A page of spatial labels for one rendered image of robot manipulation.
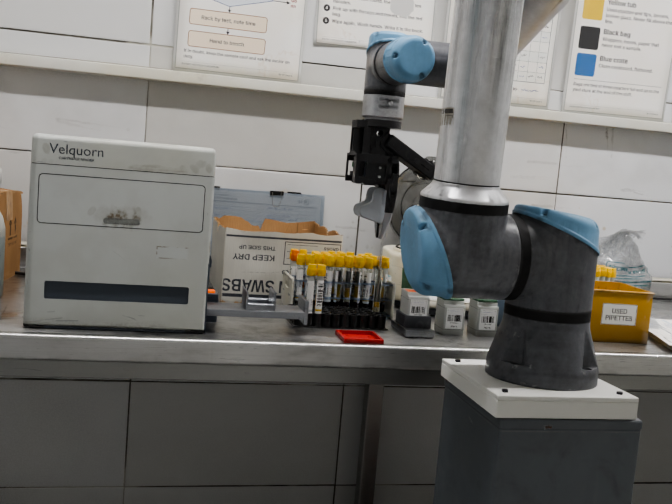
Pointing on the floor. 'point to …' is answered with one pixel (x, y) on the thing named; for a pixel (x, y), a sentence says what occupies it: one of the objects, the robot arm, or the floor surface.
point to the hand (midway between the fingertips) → (383, 231)
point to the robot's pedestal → (532, 457)
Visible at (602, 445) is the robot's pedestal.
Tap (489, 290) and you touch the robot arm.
